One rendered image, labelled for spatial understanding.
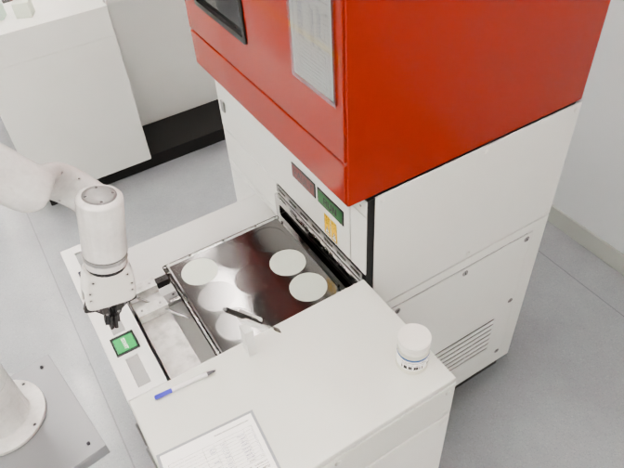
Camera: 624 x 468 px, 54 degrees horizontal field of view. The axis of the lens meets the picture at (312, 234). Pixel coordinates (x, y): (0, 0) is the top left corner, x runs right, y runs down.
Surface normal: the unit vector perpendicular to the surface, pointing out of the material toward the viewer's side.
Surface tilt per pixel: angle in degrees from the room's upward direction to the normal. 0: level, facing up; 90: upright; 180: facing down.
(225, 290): 0
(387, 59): 90
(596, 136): 90
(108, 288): 91
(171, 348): 0
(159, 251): 0
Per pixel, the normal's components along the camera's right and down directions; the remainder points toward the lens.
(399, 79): 0.53, 0.57
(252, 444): -0.05, -0.72
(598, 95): -0.85, 0.40
